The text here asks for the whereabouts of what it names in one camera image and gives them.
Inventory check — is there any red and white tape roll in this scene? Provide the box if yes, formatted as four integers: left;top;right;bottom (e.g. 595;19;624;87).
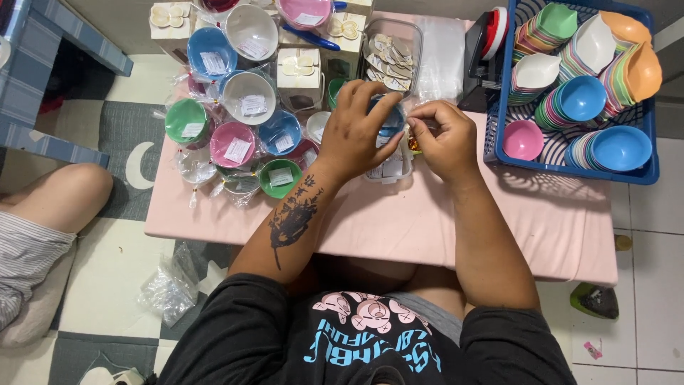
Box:
480;6;509;61

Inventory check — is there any small white leaf bowl stack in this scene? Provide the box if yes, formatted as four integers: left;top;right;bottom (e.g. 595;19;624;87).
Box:
508;53;562;107

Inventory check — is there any clear container of paper labels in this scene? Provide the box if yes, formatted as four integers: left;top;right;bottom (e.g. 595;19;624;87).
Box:
363;136;416;186

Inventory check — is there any wide blue round bowl stack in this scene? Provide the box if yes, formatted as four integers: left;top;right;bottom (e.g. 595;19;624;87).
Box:
563;125;654;173

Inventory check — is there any checked moon floor mat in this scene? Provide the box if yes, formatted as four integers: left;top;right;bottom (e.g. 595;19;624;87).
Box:
0;53;252;385

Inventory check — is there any person's left hand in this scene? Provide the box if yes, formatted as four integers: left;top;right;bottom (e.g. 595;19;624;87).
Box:
315;79;407;186

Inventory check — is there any stack of clear plastic bags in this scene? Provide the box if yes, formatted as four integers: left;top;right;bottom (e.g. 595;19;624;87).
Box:
415;15;468;104

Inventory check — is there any black tape dispenser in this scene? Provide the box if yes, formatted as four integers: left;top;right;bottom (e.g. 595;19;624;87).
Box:
458;11;508;113

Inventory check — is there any black printed t-shirt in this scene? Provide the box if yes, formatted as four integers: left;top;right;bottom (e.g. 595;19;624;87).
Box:
156;273;579;385

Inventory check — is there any tilted blue round bowl stack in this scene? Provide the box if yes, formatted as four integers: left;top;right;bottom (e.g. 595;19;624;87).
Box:
534;75;608;133

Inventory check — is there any blue plaid furniture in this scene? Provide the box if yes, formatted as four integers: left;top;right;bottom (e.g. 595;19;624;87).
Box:
0;0;135;169

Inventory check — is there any clear plastic tag container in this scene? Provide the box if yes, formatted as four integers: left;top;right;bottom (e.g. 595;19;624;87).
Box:
362;17;424;99

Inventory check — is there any pile of paper tags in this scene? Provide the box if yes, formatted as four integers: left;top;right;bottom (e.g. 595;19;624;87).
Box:
367;33;415;93

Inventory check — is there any person's right hand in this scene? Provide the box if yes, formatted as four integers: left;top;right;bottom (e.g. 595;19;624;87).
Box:
406;99;480;184

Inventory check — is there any pink round bowl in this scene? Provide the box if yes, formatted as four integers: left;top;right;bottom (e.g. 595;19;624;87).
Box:
502;119;545;161

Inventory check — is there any blue plastic basket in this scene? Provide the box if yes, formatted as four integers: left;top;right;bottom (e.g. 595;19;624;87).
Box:
483;0;661;186

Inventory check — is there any pink table cover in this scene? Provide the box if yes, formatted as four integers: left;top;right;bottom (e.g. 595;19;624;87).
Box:
143;10;620;287

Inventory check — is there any crumpled clear plastic bag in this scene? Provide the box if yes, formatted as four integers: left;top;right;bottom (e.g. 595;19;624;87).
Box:
136;242;202;328

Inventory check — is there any orange leaf bowl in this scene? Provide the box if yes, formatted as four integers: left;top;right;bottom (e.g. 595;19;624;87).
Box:
598;10;653;47

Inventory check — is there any bowl stack with green top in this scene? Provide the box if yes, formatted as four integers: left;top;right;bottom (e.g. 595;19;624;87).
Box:
515;2;579;55

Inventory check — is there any large white leaf bowl stack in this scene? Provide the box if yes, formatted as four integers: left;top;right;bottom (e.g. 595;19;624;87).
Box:
557;13;618;85

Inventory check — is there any bowl stack with orange top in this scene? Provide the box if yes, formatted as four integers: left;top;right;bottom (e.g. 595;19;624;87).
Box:
600;41;664;120

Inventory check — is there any pile of wrapped plastic bowls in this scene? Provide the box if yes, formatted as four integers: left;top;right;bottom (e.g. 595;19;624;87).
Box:
163;0;349;210

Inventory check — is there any beige floor cushion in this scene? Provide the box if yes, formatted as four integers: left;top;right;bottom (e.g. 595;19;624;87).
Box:
0;251;78;349

